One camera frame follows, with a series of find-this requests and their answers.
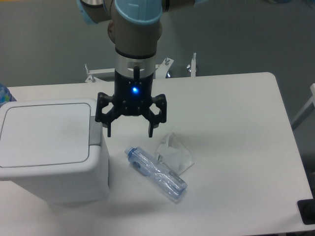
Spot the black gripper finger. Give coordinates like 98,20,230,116
142,94,167,138
94,92,125,137

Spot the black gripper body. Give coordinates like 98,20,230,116
112,71,154,116

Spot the white push-button trash can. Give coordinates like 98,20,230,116
0,98,110,204

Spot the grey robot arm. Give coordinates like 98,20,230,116
77,0,202,137

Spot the crumpled white plastic wrapper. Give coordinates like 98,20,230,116
156,133,194,176

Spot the clear plastic water bottle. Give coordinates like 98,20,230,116
125,146,188,203

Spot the blue bottle at left edge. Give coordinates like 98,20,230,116
0,84,16,107

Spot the black block at table corner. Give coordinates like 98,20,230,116
297,199,315,225

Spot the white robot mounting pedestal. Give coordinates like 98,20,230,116
85,58,174,83

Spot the white upright bracket with bolt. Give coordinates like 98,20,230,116
187,52,197,77

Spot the white frame at right edge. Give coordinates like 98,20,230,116
291,84,315,130

